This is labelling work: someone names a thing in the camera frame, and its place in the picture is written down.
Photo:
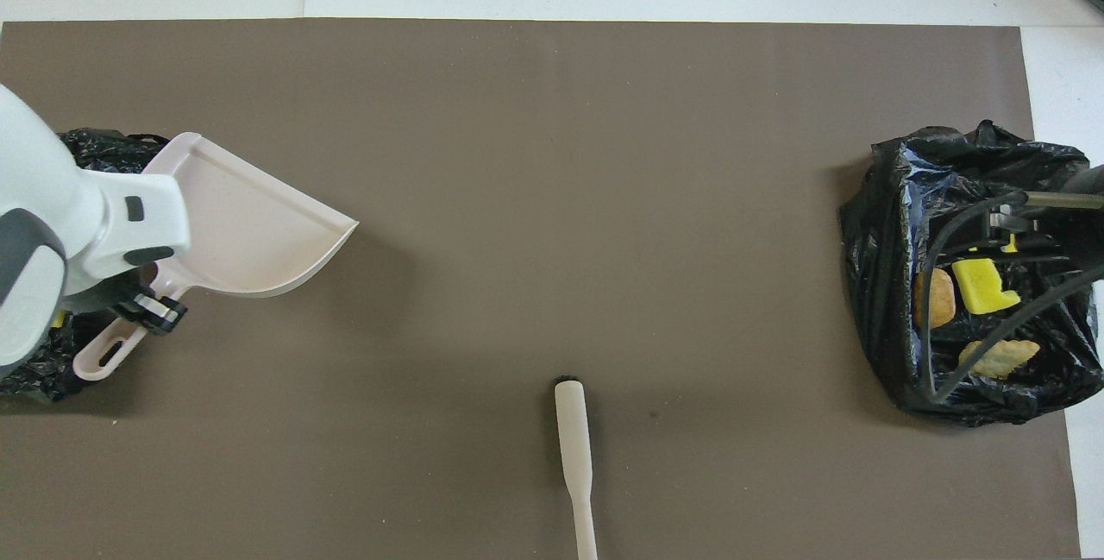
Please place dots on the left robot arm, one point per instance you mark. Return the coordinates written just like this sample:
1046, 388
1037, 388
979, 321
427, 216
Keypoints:
52, 198

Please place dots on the yellow sponge piece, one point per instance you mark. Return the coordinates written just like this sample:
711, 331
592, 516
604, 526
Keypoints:
983, 286

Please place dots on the ridged beige cracker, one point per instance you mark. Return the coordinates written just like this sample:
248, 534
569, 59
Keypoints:
1000, 357

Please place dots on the black bin bag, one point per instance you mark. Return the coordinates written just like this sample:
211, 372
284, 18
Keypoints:
30, 370
880, 284

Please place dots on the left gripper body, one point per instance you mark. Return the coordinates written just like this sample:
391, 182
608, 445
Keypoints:
129, 306

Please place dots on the pink plastic dustpan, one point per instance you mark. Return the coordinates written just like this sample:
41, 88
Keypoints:
250, 223

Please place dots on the brown round bread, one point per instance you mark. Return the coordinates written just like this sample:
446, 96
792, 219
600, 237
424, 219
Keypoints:
938, 297

